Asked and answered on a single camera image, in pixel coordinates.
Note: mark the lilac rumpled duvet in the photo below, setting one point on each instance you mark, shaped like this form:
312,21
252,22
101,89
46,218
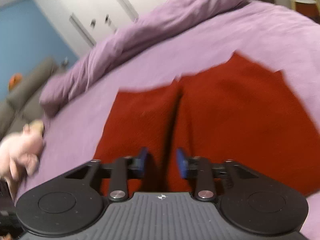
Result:
165,21

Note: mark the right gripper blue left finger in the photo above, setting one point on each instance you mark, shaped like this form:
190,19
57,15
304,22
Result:
138,164

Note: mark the dark red knit cardigan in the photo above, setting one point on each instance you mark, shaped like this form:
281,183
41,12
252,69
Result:
238,110

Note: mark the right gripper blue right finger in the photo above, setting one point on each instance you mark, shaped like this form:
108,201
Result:
185,164

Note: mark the grey upholstered headboard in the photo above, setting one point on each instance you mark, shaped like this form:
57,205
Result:
21,106

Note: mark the round orange footstool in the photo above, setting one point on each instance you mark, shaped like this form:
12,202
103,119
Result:
307,8

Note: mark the pink plush toy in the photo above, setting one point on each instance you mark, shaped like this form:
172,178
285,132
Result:
20,152

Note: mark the white wardrobe with handles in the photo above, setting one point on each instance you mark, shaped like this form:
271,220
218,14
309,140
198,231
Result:
84,23

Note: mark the orange pumpkin toy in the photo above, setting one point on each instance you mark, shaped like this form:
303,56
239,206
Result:
14,81

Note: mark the lilac bed sheet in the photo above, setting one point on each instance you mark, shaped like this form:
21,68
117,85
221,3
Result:
75,196

